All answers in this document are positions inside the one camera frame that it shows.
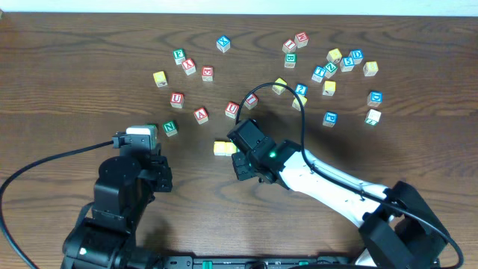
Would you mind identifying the yellow O block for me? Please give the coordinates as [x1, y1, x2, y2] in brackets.
[224, 142, 238, 156]

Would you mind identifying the yellow C block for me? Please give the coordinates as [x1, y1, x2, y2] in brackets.
[214, 141, 226, 155]

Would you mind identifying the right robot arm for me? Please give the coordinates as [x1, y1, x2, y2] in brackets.
[227, 120, 448, 268]

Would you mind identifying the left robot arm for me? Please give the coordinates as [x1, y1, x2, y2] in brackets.
[61, 129, 173, 268]

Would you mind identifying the red U block centre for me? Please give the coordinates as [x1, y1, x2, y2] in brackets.
[225, 102, 239, 119]

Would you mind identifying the red u block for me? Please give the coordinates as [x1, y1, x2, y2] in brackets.
[170, 93, 184, 108]
[225, 102, 239, 119]

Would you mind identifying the red I block centre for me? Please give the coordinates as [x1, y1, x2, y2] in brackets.
[243, 93, 258, 110]

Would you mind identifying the red i block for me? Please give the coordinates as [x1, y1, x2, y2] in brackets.
[282, 39, 297, 54]
[243, 93, 258, 110]

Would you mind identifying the yellow block below 2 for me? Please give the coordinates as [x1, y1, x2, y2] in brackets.
[291, 95, 308, 111]

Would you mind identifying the red A block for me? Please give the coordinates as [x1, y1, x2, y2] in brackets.
[193, 108, 208, 125]

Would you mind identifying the yellow block centre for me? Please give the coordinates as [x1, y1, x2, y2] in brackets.
[272, 78, 287, 95]

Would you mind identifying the green N block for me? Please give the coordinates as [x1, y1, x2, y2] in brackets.
[162, 120, 178, 137]

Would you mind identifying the blue 2 block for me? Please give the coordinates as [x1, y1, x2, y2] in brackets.
[295, 84, 308, 96]

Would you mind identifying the blue P block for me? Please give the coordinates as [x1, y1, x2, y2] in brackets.
[323, 111, 338, 127]

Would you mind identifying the red U block left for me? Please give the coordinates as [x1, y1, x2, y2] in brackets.
[170, 93, 184, 108]

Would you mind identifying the red E block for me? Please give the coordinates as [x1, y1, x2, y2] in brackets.
[202, 66, 214, 81]

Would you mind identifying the yellow K block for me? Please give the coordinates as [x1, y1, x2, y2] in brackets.
[323, 81, 336, 96]

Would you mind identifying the green B block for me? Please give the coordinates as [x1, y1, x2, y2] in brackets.
[285, 53, 297, 68]

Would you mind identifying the blue T block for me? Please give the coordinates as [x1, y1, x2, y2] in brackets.
[311, 66, 326, 83]

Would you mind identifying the yellow block far left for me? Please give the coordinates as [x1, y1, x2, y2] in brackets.
[153, 71, 168, 87]

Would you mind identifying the red I block top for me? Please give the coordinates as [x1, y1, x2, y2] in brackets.
[282, 39, 297, 54]

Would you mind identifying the blue X block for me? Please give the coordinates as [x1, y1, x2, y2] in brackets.
[216, 35, 231, 53]

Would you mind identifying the green Z block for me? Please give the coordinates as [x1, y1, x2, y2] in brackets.
[323, 62, 338, 78]

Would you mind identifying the red H block top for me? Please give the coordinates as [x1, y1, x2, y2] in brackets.
[294, 31, 309, 49]

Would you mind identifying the green F block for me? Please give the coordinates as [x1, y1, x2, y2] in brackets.
[173, 49, 186, 65]

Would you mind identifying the green white block right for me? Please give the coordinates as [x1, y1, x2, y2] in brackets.
[364, 109, 382, 126]

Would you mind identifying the yellow block top right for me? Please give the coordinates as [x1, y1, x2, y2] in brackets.
[326, 48, 342, 64]

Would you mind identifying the blue 5 block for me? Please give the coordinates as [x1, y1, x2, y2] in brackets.
[340, 57, 355, 72]

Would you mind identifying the blue D block right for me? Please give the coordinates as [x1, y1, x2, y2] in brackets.
[367, 91, 383, 108]

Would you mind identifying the blue d block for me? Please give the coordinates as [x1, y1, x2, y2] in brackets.
[349, 49, 364, 65]
[367, 91, 383, 108]

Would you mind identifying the blue D block top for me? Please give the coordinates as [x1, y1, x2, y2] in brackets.
[349, 49, 364, 65]

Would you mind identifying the yellow 8 block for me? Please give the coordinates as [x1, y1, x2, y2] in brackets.
[363, 61, 379, 77]

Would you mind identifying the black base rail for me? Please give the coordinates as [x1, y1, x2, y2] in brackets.
[162, 256, 353, 269]

